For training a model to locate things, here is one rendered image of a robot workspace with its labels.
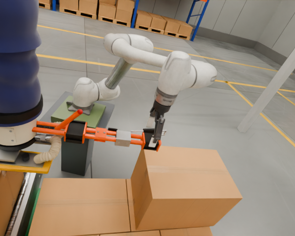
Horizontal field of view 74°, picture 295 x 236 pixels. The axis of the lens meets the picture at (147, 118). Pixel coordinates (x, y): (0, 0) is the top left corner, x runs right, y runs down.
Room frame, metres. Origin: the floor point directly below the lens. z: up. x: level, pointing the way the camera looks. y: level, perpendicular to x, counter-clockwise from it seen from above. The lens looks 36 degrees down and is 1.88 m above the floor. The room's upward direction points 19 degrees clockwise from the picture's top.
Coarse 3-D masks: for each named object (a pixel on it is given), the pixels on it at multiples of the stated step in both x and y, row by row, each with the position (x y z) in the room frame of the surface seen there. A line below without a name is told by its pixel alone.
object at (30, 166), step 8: (24, 152) 0.50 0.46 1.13; (32, 152) 0.52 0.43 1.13; (40, 152) 0.53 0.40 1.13; (16, 160) 0.45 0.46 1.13; (24, 160) 0.46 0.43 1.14; (32, 160) 0.48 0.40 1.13; (0, 168) 0.40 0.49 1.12; (8, 168) 0.41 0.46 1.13; (16, 168) 0.42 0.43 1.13; (24, 168) 0.43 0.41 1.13; (32, 168) 0.45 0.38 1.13; (40, 168) 0.46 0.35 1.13; (48, 168) 0.47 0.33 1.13
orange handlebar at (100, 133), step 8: (40, 128) 0.56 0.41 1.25; (64, 128) 0.61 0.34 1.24; (88, 128) 0.65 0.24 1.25; (96, 128) 0.66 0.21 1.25; (104, 128) 0.68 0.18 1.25; (88, 136) 0.61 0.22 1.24; (96, 136) 0.61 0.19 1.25; (104, 136) 0.63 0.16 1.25; (136, 136) 0.71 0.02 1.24; (136, 144) 0.67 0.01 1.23
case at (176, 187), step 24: (144, 168) 0.83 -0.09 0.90; (168, 168) 0.85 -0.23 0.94; (192, 168) 0.92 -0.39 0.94; (216, 168) 1.00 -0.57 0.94; (144, 192) 0.71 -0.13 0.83; (168, 192) 0.68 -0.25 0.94; (192, 192) 0.73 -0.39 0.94; (216, 192) 0.79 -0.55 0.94; (144, 216) 0.61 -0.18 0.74; (168, 216) 0.67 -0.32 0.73; (192, 216) 0.73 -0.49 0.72; (216, 216) 0.80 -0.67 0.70
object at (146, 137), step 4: (144, 136) 0.71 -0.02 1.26; (148, 136) 0.72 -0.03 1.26; (144, 140) 0.68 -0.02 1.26; (148, 140) 0.69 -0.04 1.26; (144, 144) 0.67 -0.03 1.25; (148, 144) 0.68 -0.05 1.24; (156, 144) 0.69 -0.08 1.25; (160, 144) 0.69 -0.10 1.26; (144, 148) 0.67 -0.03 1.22; (148, 148) 0.68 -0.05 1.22; (152, 148) 0.69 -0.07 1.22; (156, 148) 0.70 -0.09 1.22
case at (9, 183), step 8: (0, 176) 0.47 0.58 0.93; (8, 176) 0.53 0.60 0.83; (16, 176) 0.61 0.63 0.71; (0, 184) 0.45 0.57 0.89; (8, 184) 0.51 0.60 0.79; (16, 184) 0.59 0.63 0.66; (0, 192) 0.44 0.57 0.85; (8, 192) 0.49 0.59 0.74; (16, 192) 0.57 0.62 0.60; (0, 200) 0.42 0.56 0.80; (8, 200) 0.47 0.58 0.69; (0, 208) 0.40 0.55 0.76; (8, 208) 0.46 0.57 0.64; (0, 216) 0.38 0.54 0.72; (8, 216) 0.44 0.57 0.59; (0, 224) 0.36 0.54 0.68; (0, 232) 0.34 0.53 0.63
